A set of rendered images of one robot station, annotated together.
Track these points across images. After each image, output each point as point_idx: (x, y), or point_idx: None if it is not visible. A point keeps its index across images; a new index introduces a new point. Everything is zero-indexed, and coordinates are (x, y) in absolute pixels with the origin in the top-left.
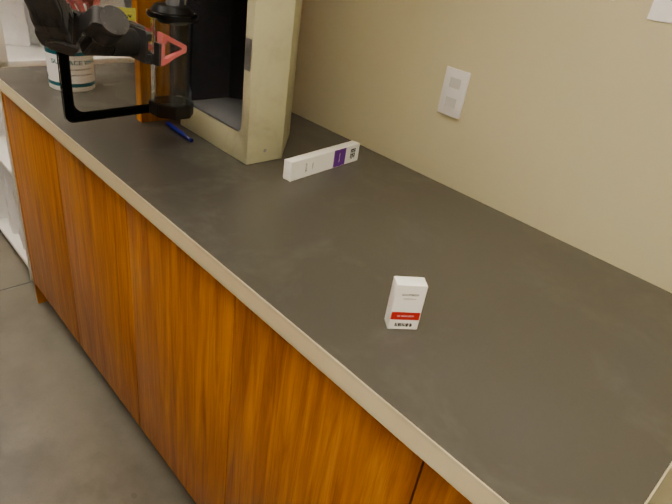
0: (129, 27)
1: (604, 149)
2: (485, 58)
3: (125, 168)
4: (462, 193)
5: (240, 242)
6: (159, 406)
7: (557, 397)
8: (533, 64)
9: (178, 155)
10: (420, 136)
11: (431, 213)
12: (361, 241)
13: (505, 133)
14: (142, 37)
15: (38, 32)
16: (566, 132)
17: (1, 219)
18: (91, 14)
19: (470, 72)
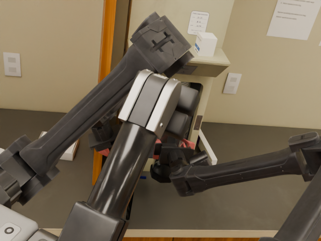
0: (171, 149)
1: (302, 91)
2: (248, 66)
3: (176, 222)
4: (237, 122)
5: (274, 215)
6: None
7: None
8: (272, 66)
9: (164, 192)
10: (211, 105)
11: (260, 144)
12: (281, 179)
13: (259, 94)
14: (187, 151)
15: (195, 193)
16: (287, 88)
17: None
18: (208, 164)
19: (240, 73)
